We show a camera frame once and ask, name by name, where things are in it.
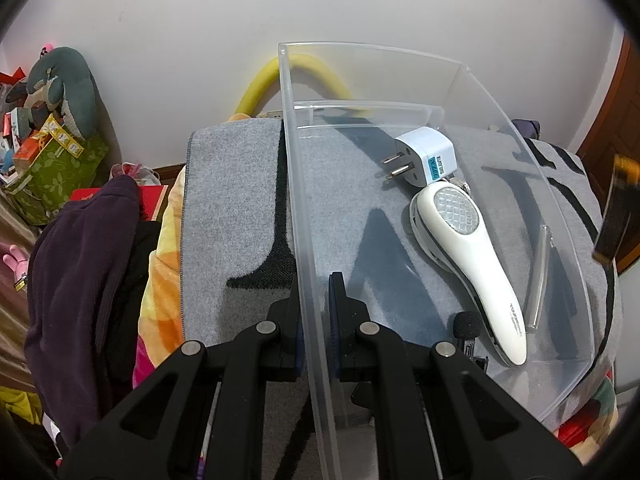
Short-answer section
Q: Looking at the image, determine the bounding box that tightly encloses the grey blanket with black letters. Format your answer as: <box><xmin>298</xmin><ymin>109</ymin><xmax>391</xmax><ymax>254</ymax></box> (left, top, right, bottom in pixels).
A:
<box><xmin>182</xmin><ymin>120</ymin><xmax>623</xmax><ymax>480</ymax></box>

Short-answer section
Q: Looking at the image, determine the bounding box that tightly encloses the white hair clipper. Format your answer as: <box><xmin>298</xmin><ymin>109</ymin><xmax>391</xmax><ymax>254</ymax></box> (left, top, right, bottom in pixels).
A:
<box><xmin>410</xmin><ymin>182</ymin><xmax>529</xmax><ymax>367</ymax></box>

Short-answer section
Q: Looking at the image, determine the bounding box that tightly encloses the orange yellow colourful blanket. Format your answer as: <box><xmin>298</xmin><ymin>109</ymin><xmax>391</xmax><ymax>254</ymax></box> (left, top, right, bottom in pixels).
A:
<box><xmin>132</xmin><ymin>170</ymin><xmax>193</xmax><ymax>386</ymax></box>

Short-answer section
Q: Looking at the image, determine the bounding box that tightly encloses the brown gold lighter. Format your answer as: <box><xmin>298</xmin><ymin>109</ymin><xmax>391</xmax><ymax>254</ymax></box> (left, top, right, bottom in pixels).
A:
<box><xmin>592</xmin><ymin>155</ymin><xmax>640</xmax><ymax>266</ymax></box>

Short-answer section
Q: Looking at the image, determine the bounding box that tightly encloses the orange box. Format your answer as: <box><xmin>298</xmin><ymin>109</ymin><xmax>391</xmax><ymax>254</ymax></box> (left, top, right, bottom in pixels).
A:
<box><xmin>14</xmin><ymin>132</ymin><xmax>51</xmax><ymax>171</ymax></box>

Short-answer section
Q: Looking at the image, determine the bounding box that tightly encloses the yellow foam tube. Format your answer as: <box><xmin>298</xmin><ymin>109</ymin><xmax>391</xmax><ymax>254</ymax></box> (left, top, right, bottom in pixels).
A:
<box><xmin>234</xmin><ymin>55</ymin><xmax>373</xmax><ymax>121</ymax></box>

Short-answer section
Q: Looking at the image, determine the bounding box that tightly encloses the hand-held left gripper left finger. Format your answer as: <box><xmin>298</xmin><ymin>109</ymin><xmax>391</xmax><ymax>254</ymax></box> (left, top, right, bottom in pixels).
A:
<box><xmin>57</xmin><ymin>295</ymin><xmax>306</xmax><ymax>480</ymax></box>

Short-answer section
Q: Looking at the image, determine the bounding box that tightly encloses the small black clip mount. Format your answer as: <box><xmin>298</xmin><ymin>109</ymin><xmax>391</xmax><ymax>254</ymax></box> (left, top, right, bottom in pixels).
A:
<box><xmin>451</xmin><ymin>310</ymin><xmax>488</xmax><ymax>373</ymax></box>

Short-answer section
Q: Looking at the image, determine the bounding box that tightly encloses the brown wooden door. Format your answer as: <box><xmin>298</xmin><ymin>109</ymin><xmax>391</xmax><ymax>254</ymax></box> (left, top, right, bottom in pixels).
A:
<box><xmin>575</xmin><ymin>35</ymin><xmax>640</xmax><ymax>276</ymax></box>

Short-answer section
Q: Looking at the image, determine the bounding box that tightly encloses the white plug adapter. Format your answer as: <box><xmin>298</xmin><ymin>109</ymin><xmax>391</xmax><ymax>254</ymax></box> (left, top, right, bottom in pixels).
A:
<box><xmin>382</xmin><ymin>126</ymin><xmax>457</xmax><ymax>188</ymax></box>

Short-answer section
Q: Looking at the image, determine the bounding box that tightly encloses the green bag of items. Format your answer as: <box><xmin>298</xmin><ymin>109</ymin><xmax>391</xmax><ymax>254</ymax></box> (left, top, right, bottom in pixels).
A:
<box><xmin>2</xmin><ymin>132</ymin><xmax>110</xmax><ymax>226</ymax></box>

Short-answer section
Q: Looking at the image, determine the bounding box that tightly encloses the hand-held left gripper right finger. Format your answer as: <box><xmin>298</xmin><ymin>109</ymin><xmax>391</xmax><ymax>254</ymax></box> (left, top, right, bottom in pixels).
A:
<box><xmin>327</xmin><ymin>272</ymin><xmax>586</xmax><ymax>480</ymax></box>

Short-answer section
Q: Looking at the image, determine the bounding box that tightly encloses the red flat box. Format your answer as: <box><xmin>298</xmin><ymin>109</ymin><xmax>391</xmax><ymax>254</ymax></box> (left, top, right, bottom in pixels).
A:
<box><xmin>70</xmin><ymin>185</ymin><xmax>170</xmax><ymax>223</ymax></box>

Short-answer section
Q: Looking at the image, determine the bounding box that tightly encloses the dark purple cloth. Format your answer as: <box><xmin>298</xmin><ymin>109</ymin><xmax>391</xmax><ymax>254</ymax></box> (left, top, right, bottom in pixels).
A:
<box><xmin>25</xmin><ymin>175</ymin><xmax>146</xmax><ymax>448</ymax></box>

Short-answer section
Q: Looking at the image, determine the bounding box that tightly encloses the clear plastic storage bin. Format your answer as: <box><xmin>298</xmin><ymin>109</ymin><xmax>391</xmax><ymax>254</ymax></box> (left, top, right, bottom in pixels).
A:
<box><xmin>277</xmin><ymin>41</ymin><xmax>596</xmax><ymax>480</ymax></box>

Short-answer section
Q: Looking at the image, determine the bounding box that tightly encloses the pink bunny toy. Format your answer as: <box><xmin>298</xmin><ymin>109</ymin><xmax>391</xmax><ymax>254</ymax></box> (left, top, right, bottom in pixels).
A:
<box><xmin>2</xmin><ymin>244</ymin><xmax>31</xmax><ymax>286</ymax></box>

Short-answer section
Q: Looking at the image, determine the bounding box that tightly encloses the black cloth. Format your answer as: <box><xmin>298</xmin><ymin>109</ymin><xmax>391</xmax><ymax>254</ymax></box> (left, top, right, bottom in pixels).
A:
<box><xmin>120</xmin><ymin>220</ymin><xmax>161</xmax><ymax>386</ymax></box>

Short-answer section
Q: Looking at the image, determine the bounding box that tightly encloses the white plastic bag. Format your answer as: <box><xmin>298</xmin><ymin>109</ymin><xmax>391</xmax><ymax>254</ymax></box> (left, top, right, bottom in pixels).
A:
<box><xmin>110</xmin><ymin>162</ymin><xmax>161</xmax><ymax>186</ymax></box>

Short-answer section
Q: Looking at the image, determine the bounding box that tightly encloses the grey green plush toy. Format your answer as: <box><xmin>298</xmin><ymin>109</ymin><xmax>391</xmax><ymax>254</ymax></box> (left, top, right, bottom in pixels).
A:
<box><xmin>20</xmin><ymin>46</ymin><xmax>101</xmax><ymax>141</ymax></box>

